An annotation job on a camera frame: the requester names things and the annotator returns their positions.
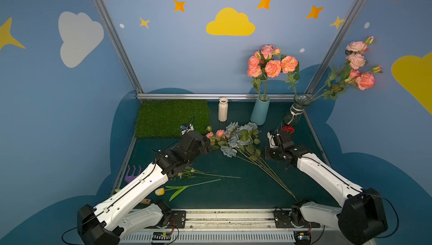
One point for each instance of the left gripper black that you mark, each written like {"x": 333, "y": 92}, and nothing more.
{"x": 204, "y": 143}

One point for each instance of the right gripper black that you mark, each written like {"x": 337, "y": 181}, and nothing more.
{"x": 282, "y": 137}

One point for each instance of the red carnation flower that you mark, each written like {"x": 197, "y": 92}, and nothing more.
{"x": 288, "y": 129}

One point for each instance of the blue hydrangea bunch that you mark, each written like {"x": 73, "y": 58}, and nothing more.
{"x": 243, "y": 145}

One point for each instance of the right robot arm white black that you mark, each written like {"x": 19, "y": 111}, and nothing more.
{"x": 360, "y": 214}

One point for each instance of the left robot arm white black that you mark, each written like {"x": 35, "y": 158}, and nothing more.
{"x": 113, "y": 219}

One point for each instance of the clear glass vase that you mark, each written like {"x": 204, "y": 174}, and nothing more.
{"x": 292, "y": 118}

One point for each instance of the teal cylindrical vase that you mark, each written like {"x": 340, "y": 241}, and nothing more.
{"x": 260, "y": 110}

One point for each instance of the white ribbed ceramic vase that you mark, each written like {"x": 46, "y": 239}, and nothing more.
{"x": 223, "y": 109}

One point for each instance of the pink flower bunch on table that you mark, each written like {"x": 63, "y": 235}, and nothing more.
{"x": 190, "y": 172}

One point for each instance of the yellow tulip with stem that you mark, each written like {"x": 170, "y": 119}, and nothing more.
{"x": 177, "y": 190}

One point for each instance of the green artificial grass mat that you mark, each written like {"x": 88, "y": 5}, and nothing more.
{"x": 163, "y": 119}

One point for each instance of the purple toy garden fork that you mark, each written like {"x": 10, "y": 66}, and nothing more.
{"x": 132, "y": 173}

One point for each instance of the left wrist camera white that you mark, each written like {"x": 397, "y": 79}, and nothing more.
{"x": 186, "y": 127}

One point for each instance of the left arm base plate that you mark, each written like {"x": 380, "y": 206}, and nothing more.
{"x": 176, "y": 218}

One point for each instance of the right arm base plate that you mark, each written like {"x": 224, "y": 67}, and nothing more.
{"x": 289, "y": 219}

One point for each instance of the aluminium frame back bar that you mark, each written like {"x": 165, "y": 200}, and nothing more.
{"x": 192, "y": 96}

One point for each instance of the aluminium rail front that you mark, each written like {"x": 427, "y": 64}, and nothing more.
{"x": 236, "y": 226}

